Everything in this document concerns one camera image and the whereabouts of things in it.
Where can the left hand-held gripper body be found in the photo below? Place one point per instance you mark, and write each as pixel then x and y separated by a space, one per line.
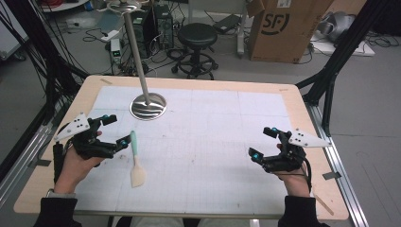
pixel 91 148

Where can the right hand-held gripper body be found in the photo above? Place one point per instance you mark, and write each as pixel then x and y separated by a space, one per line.
pixel 288 154

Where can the person's left hand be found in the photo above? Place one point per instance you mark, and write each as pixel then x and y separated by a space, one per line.
pixel 74 170

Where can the person's right hand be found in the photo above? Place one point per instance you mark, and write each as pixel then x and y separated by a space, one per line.
pixel 296 183

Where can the brown tape piece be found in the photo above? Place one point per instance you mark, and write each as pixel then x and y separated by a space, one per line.
pixel 106 81

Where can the grey tape piece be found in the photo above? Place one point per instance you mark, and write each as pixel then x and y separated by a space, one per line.
pixel 43 162
pixel 332 175

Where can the white grid mat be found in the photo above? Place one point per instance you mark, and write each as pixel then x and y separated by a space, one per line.
pixel 205 142

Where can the thin wooden stick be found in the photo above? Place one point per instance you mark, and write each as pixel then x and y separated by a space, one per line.
pixel 324 205

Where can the white device with green display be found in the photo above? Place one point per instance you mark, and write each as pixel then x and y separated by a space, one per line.
pixel 115 50

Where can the metal stand with round base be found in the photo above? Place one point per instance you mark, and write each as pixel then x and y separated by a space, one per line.
pixel 138 53

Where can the white power strip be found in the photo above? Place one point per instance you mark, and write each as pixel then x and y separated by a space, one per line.
pixel 109 35

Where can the black computer tower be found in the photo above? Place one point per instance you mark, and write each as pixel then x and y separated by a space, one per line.
pixel 145 31
pixel 164 26

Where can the large cardboard box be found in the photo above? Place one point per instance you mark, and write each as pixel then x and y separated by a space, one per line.
pixel 283 31

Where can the white table leg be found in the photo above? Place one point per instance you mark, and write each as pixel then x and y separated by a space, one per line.
pixel 241 28

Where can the black flat laptop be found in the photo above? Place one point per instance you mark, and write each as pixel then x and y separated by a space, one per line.
pixel 227 23

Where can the black round stool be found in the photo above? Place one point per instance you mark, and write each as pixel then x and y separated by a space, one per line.
pixel 197 36

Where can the grey crumpled bag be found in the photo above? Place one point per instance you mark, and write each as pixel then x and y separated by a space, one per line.
pixel 335 25

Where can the aluminium rail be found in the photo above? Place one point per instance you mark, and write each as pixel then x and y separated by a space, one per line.
pixel 22 164
pixel 343 176

